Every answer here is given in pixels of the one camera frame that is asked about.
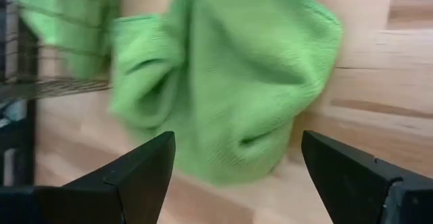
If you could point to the green microfiber towel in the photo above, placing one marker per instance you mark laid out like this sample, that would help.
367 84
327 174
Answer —
230 82
67 14

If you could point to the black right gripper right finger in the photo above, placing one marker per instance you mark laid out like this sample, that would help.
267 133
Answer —
358 190

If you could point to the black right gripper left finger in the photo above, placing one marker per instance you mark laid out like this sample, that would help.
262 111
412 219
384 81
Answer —
135 183

